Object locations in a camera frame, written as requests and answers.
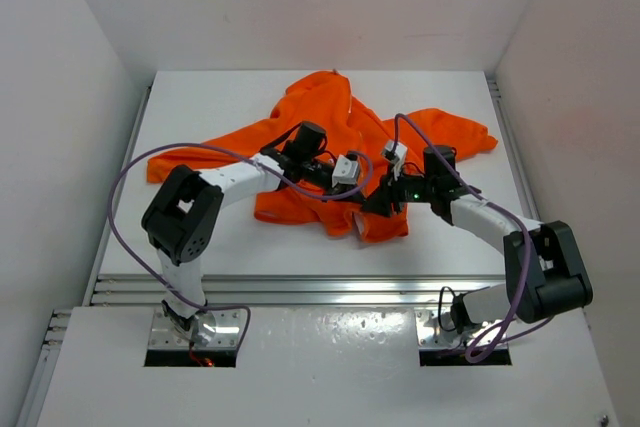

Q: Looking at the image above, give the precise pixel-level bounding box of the white front cover panel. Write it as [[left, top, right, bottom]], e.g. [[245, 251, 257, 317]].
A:
[[39, 307, 618, 426]]

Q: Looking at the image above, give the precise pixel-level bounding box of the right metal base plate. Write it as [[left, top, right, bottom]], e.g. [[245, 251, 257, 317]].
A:
[[414, 306, 500, 352]]

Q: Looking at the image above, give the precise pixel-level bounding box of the right black thin cable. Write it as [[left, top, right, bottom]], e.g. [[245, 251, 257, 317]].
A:
[[437, 285, 459, 332]]

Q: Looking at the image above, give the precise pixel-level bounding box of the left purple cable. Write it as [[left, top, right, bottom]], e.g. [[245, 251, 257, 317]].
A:
[[107, 142, 375, 348]]

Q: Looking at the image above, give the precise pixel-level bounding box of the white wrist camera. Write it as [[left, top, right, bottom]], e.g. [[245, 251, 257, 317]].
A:
[[331, 155, 360, 187], [382, 140, 408, 180]]

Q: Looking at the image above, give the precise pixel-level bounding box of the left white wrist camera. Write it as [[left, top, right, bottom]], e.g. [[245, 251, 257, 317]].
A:
[[331, 155, 360, 187]]

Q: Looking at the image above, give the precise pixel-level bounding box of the aluminium extrusion rail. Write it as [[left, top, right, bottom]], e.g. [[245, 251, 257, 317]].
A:
[[85, 274, 504, 306]]

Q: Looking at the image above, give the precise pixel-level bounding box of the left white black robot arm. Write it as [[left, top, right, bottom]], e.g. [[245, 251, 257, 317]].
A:
[[141, 121, 365, 333]]

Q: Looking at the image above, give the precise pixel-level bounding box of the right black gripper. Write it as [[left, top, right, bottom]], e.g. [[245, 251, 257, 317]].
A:
[[361, 163, 435, 218]]

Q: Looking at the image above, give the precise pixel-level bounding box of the orange zip jacket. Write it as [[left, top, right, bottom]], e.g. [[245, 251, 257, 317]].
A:
[[146, 71, 498, 243]]

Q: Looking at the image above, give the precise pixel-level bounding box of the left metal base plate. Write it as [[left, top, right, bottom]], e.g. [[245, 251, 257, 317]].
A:
[[148, 308, 245, 351]]

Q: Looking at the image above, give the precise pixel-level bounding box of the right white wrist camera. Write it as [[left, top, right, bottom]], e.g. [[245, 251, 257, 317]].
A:
[[382, 140, 408, 180]]

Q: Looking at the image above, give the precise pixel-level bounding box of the metal base plate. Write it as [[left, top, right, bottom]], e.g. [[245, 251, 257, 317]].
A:
[[414, 306, 500, 352], [148, 308, 245, 351]]

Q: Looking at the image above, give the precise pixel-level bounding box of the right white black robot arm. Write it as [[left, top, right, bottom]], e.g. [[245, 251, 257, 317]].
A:
[[362, 142, 594, 333]]

